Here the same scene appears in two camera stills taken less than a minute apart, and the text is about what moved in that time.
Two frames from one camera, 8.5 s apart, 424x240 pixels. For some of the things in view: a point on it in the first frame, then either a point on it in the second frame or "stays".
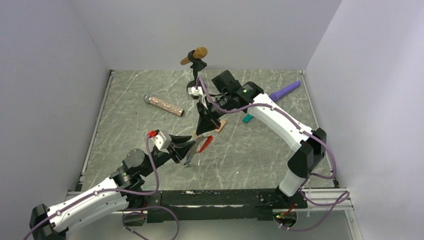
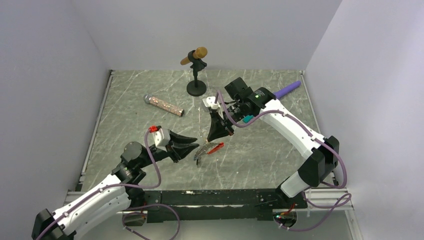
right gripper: [207, 121] -> [220, 126]
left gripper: [181, 146] stays
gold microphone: [200, 52] stays
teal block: [247, 118] stays
